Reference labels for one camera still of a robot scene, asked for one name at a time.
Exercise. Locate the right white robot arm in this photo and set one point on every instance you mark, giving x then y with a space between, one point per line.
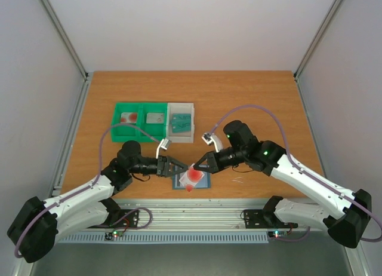
342 213

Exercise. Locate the white translucent bin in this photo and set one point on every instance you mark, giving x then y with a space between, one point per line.
180 108

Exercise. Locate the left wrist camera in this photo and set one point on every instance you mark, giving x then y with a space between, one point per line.
163 145

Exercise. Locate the left small circuit board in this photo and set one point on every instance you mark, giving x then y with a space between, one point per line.
109 236

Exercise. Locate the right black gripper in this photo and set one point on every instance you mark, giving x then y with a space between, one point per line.
212 162

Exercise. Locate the left green bin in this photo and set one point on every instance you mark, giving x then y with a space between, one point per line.
124 131

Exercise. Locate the right aluminium frame post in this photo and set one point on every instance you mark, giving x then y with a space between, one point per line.
320 33

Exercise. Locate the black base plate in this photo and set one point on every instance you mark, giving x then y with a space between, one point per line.
122 218
256 219

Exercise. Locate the left aluminium frame post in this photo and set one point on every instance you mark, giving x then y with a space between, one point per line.
49 9

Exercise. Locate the right small circuit board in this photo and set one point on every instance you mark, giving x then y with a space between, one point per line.
278 234

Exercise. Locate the small circuit board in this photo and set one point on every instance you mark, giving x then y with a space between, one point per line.
278 234
109 236

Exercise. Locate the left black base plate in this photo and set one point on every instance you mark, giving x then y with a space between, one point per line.
122 218

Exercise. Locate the middle green bin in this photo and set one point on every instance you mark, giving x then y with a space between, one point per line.
157 131

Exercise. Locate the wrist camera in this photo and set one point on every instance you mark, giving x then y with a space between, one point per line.
163 145
212 139

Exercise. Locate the teal leather card holder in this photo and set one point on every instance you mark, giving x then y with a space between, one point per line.
175 183

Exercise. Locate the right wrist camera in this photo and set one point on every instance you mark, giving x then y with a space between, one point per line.
212 139

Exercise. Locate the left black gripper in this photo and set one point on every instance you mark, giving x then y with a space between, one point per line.
162 159

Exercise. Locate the green bin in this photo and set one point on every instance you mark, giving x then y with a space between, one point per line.
157 131
124 131

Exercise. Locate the aluminium frame post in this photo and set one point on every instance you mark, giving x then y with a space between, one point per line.
49 9
320 33

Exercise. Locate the grey slotted cable duct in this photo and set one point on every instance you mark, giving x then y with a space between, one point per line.
136 237

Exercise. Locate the grey white card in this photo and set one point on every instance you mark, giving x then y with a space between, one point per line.
155 118

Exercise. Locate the teal card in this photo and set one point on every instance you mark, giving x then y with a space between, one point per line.
175 118
180 127

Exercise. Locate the aluminium front rail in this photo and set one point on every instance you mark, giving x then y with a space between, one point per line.
220 214

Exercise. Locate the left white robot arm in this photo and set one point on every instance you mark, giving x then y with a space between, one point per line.
40 224

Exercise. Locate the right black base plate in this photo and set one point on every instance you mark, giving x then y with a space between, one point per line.
256 219

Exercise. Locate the teal card in bin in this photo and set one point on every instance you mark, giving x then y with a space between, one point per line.
175 118

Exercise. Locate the red white card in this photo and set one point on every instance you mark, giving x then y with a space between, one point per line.
192 179
129 117

